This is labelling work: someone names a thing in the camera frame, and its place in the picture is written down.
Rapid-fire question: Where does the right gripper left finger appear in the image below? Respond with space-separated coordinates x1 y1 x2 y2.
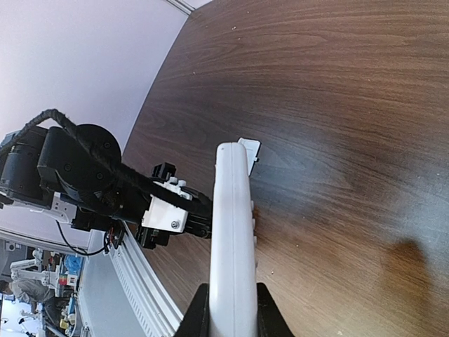
174 283 210 337

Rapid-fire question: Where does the white remote control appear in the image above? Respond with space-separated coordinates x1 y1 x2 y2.
208 143 257 336

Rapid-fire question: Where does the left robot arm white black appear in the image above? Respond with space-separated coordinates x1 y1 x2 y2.
1 124 213 250

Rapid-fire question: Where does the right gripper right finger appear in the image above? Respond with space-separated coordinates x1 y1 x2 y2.
257 282 295 337

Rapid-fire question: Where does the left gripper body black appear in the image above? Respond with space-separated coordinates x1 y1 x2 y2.
72 186 213 249

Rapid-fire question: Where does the white battery cover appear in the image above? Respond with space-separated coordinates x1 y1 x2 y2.
238 138 261 176

